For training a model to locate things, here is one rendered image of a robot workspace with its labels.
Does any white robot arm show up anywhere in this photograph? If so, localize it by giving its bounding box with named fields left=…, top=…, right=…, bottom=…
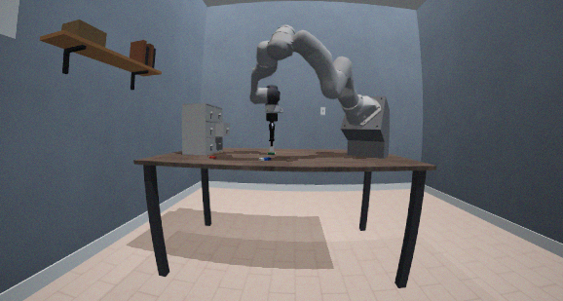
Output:
left=249, top=25, right=381, bottom=126

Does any grey chest of drawers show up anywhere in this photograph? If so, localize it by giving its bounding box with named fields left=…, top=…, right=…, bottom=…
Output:
left=182, top=103, right=223, bottom=155

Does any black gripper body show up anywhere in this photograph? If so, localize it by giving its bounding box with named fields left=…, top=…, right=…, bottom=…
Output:
left=266, top=113, right=278, bottom=126

